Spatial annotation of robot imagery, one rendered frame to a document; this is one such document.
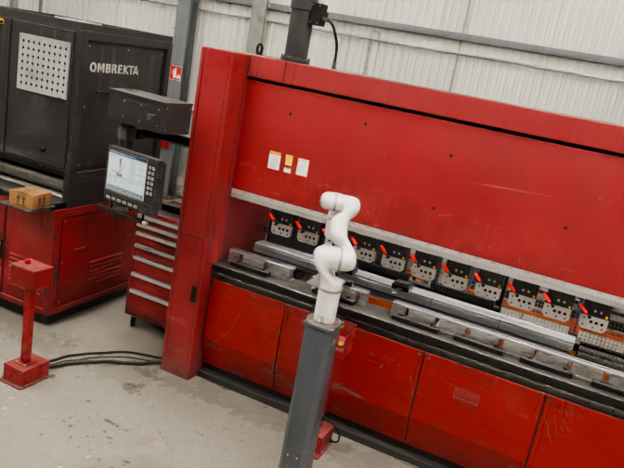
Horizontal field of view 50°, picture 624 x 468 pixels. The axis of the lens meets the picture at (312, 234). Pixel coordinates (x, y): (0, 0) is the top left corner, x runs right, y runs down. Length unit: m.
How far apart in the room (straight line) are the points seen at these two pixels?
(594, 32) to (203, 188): 5.10
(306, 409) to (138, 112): 2.05
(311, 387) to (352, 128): 1.60
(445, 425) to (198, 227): 2.04
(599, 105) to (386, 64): 2.50
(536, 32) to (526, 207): 4.48
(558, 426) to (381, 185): 1.74
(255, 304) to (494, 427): 1.71
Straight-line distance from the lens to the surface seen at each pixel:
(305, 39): 4.51
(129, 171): 4.39
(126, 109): 4.42
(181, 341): 4.92
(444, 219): 4.11
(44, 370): 4.91
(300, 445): 3.96
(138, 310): 5.58
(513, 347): 4.23
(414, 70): 8.52
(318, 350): 3.68
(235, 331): 4.76
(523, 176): 4.00
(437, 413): 4.36
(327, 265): 3.54
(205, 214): 4.57
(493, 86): 8.29
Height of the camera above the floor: 2.39
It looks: 15 degrees down
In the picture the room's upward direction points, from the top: 10 degrees clockwise
